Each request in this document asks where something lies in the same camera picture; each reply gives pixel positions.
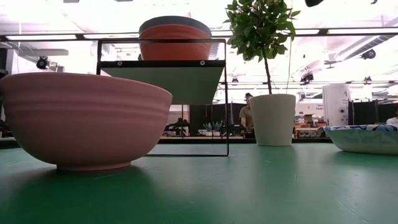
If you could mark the blue ribbed bowl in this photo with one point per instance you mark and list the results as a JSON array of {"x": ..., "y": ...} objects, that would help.
[{"x": 174, "y": 20}]

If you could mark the orange ribbed bowl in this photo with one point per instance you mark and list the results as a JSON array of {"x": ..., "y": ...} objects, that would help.
[{"x": 174, "y": 48}]

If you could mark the blue patterned paper bowl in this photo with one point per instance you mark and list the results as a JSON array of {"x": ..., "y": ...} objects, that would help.
[{"x": 367, "y": 141}]

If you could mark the pink ribbed bowl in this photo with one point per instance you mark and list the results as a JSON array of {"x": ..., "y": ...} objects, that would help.
[{"x": 84, "y": 124}]

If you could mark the green leafy plant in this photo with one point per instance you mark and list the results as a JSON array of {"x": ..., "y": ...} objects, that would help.
[{"x": 255, "y": 31}]

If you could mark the white round pillar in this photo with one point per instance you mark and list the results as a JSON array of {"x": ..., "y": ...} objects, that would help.
[{"x": 336, "y": 105}]

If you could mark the white plant pot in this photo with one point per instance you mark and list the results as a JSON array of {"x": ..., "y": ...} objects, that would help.
[{"x": 273, "y": 119}]

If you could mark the person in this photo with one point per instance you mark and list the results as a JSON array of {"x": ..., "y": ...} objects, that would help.
[{"x": 246, "y": 115}]

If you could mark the small potted succulent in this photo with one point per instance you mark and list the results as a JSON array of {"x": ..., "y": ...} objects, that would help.
[
  {"x": 207, "y": 127},
  {"x": 217, "y": 127}
]

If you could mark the green table mat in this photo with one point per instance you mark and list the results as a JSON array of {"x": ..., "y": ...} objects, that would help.
[{"x": 217, "y": 193}]

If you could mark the black ceiling camera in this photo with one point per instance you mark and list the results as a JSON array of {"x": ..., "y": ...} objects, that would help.
[
  {"x": 368, "y": 54},
  {"x": 42, "y": 63}
]

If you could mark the black frame wooden shelf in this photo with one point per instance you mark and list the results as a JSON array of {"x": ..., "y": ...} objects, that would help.
[{"x": 161, "y": 64}]

